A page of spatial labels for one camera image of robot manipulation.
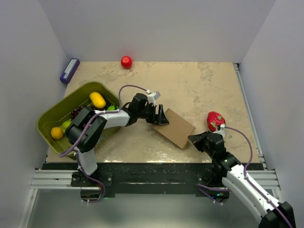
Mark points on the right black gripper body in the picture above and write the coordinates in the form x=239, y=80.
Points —
x=204, y=146

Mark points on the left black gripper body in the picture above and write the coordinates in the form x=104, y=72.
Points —
x=148, y=113

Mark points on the brown cardboard box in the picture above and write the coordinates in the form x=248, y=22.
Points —
x=177, y=131

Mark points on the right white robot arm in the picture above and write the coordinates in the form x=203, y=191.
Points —
x=266, y=209

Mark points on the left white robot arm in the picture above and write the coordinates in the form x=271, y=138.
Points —
x=86, y=129

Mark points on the purple rectangular box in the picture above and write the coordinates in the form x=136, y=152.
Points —
x=69, y=71

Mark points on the red dragon fruit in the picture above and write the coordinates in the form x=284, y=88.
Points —
x=213, y=120

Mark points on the green striped toy fruit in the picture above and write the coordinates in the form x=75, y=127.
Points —
x=112, y=108

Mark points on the yellow mango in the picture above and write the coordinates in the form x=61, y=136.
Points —
x=97, y=100

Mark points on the red apple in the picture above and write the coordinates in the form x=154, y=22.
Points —
x=126, y=62

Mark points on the purple grape bunch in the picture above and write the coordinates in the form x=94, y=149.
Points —
x=76, y=111

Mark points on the green pear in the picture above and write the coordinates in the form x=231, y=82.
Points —
x=65, y=125

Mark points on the olive green plastic bin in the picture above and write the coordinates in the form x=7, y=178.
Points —
x=61, y=112

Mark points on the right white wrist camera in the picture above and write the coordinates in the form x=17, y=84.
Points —
x=221, y=130

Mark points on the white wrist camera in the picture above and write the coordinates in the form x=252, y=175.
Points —
x=221, y=130
x=152, y=97

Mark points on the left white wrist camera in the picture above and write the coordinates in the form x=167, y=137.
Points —
x=152, y=97

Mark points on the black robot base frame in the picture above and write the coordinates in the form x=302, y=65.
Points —
x=162, y=178

